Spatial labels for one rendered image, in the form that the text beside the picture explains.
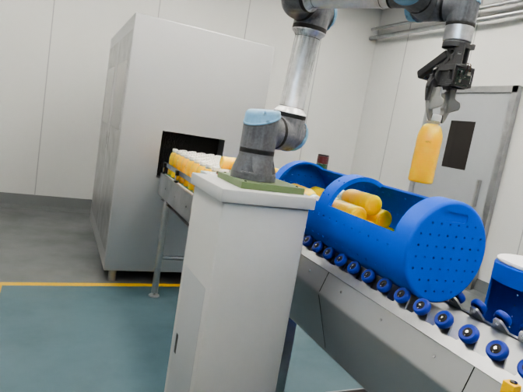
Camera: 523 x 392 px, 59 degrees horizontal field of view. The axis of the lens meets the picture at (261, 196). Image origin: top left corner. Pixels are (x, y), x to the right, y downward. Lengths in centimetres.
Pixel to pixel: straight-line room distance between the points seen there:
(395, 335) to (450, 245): 28
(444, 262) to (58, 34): 529
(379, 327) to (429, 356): 18
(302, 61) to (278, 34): 513
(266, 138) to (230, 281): 46
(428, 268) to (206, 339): 68
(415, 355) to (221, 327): 58
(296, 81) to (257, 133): 24
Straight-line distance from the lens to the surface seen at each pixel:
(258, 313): 153
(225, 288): 145
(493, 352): 113
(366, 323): 139
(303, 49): 162
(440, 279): 136
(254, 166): 148
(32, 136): 602
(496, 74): 586
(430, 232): 129
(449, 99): 143
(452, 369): 119
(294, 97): 160
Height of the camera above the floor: 133
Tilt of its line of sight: 8 degrees down
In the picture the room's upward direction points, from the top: 10 degrees clockwise
